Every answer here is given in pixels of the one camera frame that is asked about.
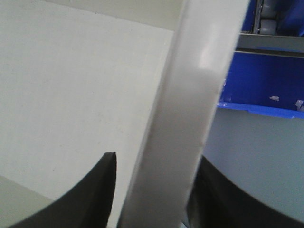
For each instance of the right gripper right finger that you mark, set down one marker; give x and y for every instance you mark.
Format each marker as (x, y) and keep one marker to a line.
(216, 202)

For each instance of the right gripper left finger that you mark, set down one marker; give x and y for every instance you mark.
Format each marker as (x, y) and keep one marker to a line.
(87, 205)

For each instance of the white plastic tote bin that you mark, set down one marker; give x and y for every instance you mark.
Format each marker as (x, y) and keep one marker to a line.
(75, 84)

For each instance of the blue bin lower right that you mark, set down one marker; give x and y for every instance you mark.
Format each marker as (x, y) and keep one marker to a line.
(265, 85)

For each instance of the right white roller track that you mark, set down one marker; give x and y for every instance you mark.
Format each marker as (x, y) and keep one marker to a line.
(265, 17)

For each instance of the metal shelf front rail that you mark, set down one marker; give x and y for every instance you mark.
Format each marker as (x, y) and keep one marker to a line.
(284, 46)

